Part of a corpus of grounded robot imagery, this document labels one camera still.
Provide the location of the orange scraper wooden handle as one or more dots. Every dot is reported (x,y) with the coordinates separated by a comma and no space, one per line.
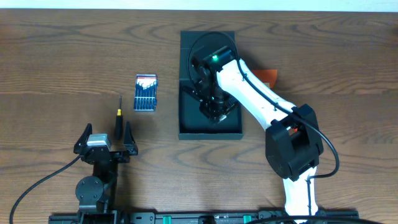
(268,77)

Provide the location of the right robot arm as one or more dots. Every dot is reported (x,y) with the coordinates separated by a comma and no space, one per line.
(293,139)

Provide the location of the black open gift box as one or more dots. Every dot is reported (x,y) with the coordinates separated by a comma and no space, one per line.
(192,124)

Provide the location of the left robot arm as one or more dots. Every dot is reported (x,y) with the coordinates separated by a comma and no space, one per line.
(96,193)

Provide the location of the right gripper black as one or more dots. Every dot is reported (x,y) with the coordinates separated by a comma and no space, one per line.
(207,111)

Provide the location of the black yellow screwdriver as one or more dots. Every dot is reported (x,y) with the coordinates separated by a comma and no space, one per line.
(118,131)

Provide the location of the blue precision screwdriver set case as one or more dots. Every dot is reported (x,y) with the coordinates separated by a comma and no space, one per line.
(145,98)

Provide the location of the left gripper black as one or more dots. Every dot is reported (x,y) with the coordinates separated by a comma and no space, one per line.
(113,154)

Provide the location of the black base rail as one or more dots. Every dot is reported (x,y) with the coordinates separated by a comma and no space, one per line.
(165,218)

